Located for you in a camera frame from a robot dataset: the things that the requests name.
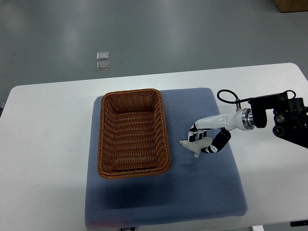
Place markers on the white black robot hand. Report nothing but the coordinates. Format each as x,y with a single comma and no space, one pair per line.
218,128

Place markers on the white toy bear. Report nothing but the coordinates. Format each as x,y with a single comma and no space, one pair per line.
196,146

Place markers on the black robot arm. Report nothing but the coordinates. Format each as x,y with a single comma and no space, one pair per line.
290,114

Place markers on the brown wicker basket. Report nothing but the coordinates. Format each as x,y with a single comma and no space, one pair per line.
133,139

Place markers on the black table control panel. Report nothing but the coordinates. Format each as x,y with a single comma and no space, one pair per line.
299,223

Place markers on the brown cardboard box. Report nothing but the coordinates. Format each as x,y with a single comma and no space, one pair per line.
291,6

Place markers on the lower silver floor plate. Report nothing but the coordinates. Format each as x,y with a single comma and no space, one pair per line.
103,65

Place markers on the silver floor plate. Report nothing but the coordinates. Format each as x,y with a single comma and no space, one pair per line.
102,55
103,65

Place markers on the upper silver floor plate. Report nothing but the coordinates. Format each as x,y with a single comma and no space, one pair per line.
102,55

